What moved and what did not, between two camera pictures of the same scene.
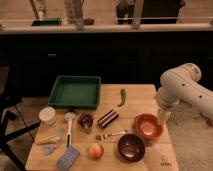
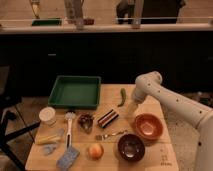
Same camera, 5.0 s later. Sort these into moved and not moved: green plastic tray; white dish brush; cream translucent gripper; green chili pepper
Moved: cream translucent gripper
Not moved: green plastic tray; white dish brush; green chili pepper
